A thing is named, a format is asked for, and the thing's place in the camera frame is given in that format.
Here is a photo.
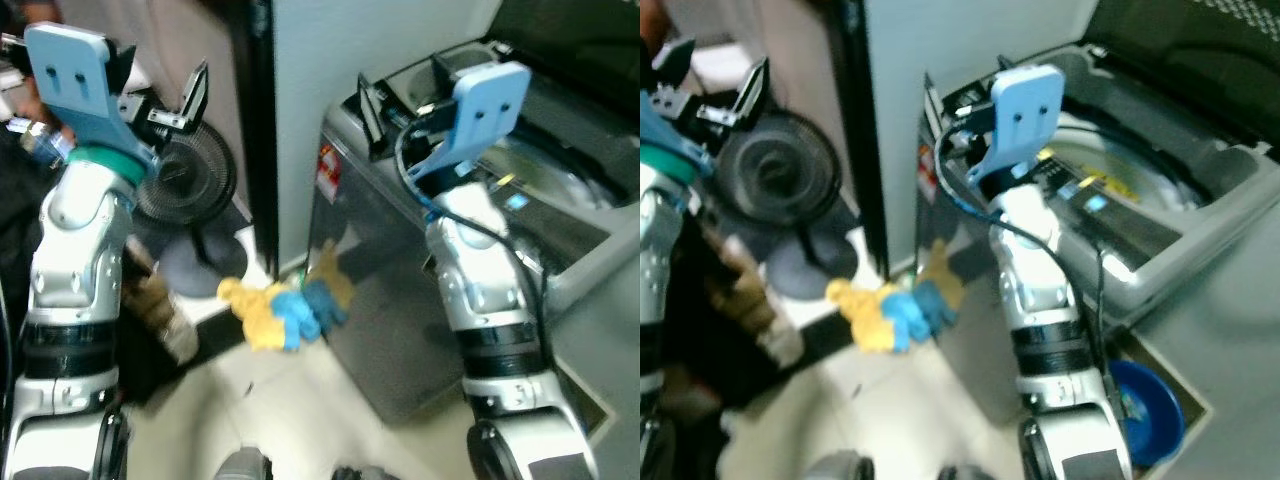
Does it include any person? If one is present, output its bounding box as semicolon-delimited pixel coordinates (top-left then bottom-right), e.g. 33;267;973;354
640;0;691;61

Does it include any light blue left wrist camera mount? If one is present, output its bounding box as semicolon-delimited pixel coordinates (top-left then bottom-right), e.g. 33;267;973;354
640;85;703;163
22;22;161;167

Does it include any black floor fan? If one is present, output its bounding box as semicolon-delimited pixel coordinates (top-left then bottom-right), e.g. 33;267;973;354
713;108;863;301
133;133;253;299

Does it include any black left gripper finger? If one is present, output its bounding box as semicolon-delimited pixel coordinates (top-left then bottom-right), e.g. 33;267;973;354
106;40;141;97
177;58;212;127
653;38;698;93
734;56;772;127

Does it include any blue cloth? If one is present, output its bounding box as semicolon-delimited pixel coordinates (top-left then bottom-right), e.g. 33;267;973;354
270;280;349;351
880;280;956;351

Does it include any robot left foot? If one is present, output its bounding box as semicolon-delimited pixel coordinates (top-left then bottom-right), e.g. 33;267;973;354
215;448;273;480
805;450;876;480

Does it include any yellow cloth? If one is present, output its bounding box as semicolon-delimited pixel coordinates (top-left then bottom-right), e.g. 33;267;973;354
825;278;906;353
217;275;301;353

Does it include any black door frame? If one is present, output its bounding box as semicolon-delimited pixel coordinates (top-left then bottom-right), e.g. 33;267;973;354
240;0;281;273
845;0;891;278

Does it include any light blue right wrist camera mount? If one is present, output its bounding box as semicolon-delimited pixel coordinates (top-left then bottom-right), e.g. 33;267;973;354
415;62;533;191
965;64;1066;189

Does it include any brown cloth bundle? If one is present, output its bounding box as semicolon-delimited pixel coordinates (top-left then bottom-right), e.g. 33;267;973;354
705;240;806;366
125;262;201;363

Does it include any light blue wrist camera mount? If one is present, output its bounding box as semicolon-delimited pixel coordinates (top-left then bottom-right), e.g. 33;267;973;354
640;85;703;163
22;22;161;167
415;62;533;191
965;64;1066;189

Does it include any grey top-load washing machine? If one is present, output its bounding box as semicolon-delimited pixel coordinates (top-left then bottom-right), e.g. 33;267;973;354
912;0;1280;401
308;0;641;426

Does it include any blue plastic basin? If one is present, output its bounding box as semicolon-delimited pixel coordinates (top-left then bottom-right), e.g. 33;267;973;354
1108;358;1188;468

